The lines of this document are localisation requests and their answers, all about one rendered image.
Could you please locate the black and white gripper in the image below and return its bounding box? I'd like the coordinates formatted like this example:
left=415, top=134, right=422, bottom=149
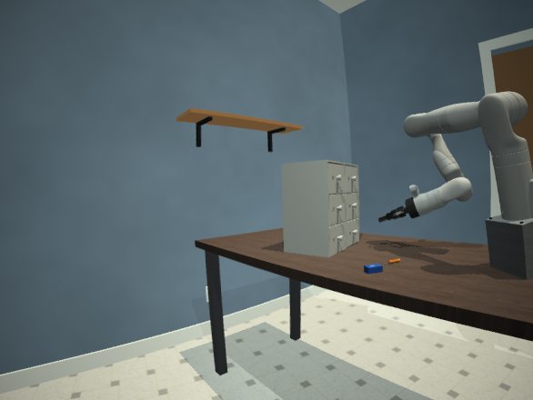
left=377, top=197, right=420, bottom=223

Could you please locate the blue rectangular block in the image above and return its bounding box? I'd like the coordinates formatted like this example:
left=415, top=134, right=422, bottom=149
left=364, top=264, right=383, bottom=274

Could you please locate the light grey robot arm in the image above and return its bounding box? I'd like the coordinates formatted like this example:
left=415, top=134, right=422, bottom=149
left=404, top=92, right=533, bottom=221

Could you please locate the grey small chest of drawers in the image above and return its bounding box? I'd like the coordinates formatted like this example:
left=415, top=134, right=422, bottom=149
left=281, top=160, right=359, bottom=257

